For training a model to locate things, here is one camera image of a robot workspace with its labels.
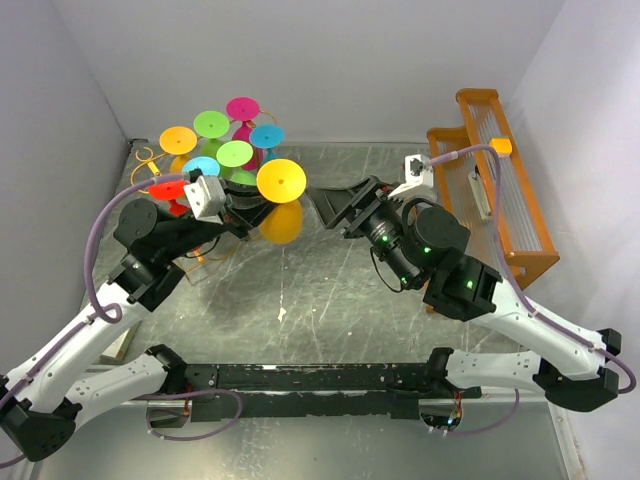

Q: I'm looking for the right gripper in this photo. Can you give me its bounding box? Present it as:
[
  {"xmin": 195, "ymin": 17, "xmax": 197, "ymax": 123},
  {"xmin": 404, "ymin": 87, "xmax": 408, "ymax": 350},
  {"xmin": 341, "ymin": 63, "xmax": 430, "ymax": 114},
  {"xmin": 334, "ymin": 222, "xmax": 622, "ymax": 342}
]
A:
[{"xmin": 305, "ymin": 175, "xmax": 420, "ymax": 288}]

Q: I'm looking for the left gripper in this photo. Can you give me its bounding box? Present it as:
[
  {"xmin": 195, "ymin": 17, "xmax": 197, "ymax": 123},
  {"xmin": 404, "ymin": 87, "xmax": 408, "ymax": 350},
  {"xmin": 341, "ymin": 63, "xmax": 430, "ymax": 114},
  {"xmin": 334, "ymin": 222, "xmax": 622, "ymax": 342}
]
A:
[{"xmin": 161, "ymin": 174, "xmax": 289, "ymax": 260}]

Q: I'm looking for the orange wine glass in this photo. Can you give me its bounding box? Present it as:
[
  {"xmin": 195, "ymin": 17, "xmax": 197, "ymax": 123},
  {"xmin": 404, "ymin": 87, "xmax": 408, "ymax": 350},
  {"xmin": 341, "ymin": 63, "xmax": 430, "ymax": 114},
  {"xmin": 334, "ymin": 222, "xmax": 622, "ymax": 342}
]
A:
[
  {"xmin": 257, "ymin": 158, "xmax": 307, "ymax": 245},
  {"xmin": 159, "ymin": 126, "xmax": 198, "ymax": 174}
]

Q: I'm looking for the light blue wine glass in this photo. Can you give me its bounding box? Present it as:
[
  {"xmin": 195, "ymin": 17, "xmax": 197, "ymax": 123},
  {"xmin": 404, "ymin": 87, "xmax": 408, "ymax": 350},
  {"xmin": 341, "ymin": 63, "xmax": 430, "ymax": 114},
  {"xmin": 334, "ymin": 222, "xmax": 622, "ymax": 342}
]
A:
[{"xmin": 182, "ymin": 156, "xmax": 221, "ymax": 176}]

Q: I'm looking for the green wine glass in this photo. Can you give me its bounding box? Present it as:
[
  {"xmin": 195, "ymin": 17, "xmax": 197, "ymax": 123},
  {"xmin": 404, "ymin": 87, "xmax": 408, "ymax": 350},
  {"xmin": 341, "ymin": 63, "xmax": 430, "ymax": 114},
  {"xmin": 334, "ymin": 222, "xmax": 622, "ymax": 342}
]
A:
[
  {"xmin": 215, "ymin": 140, "xmax": 258, "ymax": 186},
  {"xmin": 193, "ymin": 110, "xmax": 230, "ymax": 159}
]

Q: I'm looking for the red wine glass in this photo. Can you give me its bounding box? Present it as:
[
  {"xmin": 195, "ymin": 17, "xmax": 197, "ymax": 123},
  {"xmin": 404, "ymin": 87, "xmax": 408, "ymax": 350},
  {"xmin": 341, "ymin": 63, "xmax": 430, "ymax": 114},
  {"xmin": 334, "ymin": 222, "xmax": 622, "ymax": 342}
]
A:
[{"xmin": 148, "ymin": 180, "xmax": 190, "ymax": 216}]

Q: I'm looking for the dark blue wine glass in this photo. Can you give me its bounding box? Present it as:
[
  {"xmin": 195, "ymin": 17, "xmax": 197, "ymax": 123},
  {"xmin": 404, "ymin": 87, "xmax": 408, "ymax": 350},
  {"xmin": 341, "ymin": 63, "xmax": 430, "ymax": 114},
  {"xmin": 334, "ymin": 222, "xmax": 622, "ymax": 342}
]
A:
[{"xmin": 249, "ymin": 124, "xmax": 285, "ymax": 163}]

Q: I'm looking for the magenta wine glass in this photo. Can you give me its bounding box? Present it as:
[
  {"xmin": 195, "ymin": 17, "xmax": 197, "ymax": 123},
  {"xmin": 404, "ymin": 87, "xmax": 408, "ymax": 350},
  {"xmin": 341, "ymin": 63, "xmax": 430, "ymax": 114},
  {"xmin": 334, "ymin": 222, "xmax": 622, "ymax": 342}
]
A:
[{"xmin": 226, "ymin": 96, "xmax": 261, "ymax": 171}]

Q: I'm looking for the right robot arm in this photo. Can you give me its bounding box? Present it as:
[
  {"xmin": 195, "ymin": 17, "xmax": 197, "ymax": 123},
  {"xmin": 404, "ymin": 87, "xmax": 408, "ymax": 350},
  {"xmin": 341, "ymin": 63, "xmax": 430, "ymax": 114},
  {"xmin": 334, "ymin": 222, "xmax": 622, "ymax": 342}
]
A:
[{"xmin": 306, "ymin": 177, "xmax": 621, "ymax": 412}]

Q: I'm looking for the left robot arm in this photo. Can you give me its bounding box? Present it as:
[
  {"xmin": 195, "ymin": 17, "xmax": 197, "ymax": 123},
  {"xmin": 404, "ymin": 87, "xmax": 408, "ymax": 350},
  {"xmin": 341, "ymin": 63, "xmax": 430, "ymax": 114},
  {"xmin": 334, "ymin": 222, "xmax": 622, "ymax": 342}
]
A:
[{"xmin": 1, "ymin": 174, "xmax": 276, "ymax": 462}]

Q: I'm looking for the white item on rack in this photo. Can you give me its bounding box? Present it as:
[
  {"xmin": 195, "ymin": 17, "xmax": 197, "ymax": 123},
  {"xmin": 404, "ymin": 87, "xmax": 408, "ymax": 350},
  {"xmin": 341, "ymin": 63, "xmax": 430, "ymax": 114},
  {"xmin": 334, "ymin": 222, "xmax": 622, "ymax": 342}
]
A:
[{"xmin": 468, "ymin": 166, "xmax": 493, "ymax": 221}]

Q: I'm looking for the orange wooden tiered rack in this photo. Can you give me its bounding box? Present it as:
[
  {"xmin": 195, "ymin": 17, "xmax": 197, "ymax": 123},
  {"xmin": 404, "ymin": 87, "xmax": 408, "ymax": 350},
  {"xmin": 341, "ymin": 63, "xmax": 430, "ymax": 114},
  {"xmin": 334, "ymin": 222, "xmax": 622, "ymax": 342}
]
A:
[{"xmin": 427, "ymin": 88, "xmax": 560, "ymax": 289}]

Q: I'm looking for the yellow cube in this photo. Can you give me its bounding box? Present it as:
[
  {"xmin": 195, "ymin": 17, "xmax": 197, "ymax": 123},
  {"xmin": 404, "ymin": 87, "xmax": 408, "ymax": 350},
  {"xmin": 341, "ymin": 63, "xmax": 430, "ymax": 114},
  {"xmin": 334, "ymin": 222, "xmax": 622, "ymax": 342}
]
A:
[{"xmin": 489, "ymin": 137, "xmax": 513, "ymax": 157}]

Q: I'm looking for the white box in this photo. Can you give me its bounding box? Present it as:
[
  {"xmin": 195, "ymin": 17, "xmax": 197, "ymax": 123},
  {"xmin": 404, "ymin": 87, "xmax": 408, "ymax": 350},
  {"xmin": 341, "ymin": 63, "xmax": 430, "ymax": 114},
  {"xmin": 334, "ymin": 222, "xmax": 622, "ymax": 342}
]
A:
[{"xmin": 99, "ymin": 324, "xmax": 139, "ymax": 365}]

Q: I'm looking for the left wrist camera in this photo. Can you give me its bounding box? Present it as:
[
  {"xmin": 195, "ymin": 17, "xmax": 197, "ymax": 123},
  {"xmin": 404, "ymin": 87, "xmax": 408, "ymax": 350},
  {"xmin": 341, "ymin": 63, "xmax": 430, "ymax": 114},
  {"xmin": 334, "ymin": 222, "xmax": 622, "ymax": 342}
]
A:
[{"xmin": 183, "ymin": 175, "xmax": 226, "ymax": 224}]

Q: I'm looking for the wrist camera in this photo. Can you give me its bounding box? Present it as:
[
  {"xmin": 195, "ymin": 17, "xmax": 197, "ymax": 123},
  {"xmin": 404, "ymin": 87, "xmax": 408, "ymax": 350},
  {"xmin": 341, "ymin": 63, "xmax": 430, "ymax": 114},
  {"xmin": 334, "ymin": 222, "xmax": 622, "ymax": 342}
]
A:
[
  {"xmin": 389, "ymin": 154, "xmax": 437, "ymax": 201},
  {"xmin": 183, "ymin": 175, "xmax": 226, "ymax": 224}
]

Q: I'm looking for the gold wire glass rack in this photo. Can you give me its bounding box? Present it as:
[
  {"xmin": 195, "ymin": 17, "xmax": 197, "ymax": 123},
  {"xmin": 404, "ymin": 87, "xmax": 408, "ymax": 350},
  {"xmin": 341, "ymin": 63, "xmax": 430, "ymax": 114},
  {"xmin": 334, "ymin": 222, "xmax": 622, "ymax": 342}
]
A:
[{"xmin": 130, "ymin": 107, "xmax": 281, "ymax": 284}]

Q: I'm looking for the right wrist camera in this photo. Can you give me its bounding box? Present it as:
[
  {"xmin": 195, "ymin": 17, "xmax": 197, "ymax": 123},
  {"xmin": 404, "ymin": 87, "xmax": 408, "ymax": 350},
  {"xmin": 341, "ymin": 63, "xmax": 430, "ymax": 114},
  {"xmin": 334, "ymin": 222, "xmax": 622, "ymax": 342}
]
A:
[{"xmin": 389, "ymin": 154, "xmax": 437, "ymax": 201}]

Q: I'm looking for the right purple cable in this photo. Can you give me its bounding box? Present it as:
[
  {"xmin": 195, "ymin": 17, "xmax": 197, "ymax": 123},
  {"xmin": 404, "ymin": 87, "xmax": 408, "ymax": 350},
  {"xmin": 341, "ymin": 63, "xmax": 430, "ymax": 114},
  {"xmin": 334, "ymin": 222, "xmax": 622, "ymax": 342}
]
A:
[{"xmin": 427, "ymin": 144, "xmax": 639, "ymax": 396}]

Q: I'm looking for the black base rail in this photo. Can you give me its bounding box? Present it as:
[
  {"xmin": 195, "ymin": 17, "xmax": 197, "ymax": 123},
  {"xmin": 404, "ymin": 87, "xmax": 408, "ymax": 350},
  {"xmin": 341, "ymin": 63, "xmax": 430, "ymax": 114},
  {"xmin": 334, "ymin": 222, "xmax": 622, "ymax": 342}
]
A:
[{"xmin": 151, "ymin": 363, "xmax": 458, "ymax": 422}]

